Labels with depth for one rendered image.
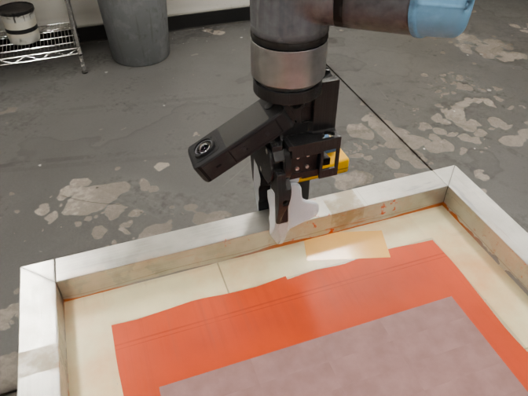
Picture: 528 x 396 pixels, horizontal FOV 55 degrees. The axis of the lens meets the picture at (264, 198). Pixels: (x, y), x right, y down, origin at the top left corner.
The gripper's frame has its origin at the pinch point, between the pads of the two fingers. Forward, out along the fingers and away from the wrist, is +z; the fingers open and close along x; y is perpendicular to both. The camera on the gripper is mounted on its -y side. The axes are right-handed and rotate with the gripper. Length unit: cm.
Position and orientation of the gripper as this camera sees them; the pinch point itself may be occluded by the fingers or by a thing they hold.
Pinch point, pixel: (267, 224)
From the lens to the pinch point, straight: 63.8
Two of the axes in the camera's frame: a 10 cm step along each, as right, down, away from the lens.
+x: -3.3, -6.1, 7.2
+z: 0.0, 7.6, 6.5
